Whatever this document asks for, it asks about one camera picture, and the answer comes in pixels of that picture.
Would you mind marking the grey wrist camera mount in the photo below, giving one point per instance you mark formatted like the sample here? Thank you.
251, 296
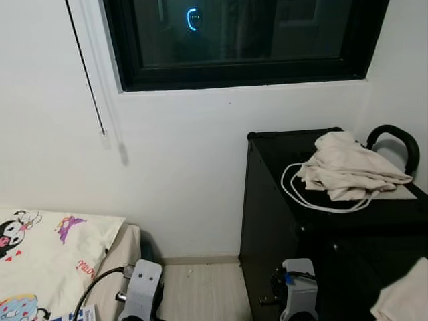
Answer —
144, 287
299, 291

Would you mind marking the black bedside cabinet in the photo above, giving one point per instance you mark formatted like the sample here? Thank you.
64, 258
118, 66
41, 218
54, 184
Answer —
281, 234

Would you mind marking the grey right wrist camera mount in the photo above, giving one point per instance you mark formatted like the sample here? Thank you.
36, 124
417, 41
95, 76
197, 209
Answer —
299, 291

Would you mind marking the plain beige cloth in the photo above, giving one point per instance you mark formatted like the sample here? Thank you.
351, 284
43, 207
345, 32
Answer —
404, 294

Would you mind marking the dark window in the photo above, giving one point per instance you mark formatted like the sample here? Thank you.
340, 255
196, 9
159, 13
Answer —
247, 40

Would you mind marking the cream cartoon print quilt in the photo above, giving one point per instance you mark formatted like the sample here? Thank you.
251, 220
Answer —
47, 261

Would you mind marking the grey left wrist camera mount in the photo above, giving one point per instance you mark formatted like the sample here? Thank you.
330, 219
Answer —
144, 287

